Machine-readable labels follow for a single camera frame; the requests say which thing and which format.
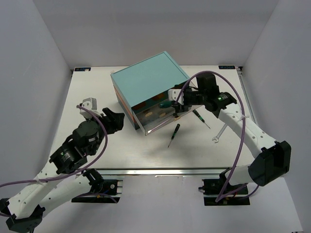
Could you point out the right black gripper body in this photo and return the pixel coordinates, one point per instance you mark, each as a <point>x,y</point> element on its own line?
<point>194,98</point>

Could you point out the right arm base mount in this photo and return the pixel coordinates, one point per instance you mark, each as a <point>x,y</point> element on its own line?
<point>212,187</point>

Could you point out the large green flathead screwdriver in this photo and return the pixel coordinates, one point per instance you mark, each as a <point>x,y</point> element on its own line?
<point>165,104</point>

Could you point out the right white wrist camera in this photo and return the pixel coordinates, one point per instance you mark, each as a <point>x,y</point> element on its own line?
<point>175,95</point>

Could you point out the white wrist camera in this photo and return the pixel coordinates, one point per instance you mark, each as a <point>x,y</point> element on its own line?
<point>175,95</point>
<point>88,108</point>

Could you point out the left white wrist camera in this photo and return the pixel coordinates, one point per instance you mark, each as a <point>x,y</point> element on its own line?
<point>88,108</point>

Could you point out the silver open-end wrench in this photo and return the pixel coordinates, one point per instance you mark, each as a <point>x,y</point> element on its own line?
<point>216,138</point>

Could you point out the small precision screwdriver centre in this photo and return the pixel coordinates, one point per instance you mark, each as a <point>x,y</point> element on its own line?
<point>174,134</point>

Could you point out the clear bottom drawer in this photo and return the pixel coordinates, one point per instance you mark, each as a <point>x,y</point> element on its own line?
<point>148,114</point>

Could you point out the small precision screwdriver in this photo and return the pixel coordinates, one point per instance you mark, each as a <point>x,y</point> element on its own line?
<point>200,117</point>
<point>174,134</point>

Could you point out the small precision screwdriver right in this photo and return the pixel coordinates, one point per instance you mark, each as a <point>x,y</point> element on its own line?
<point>200,117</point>

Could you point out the aluminium table edge rail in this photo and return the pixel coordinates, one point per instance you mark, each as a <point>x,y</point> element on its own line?
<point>164,172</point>

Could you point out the teal drawer cabinet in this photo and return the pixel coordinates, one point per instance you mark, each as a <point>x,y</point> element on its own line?
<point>146,79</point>

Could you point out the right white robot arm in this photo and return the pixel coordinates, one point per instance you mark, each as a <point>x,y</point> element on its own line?
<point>271,158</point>

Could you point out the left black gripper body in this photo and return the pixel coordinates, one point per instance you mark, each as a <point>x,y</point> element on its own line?
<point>108,124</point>

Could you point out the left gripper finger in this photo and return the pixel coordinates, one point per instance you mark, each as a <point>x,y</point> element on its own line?
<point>118,119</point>
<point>107,112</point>

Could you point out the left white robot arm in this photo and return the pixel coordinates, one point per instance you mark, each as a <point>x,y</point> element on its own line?
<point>65,175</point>

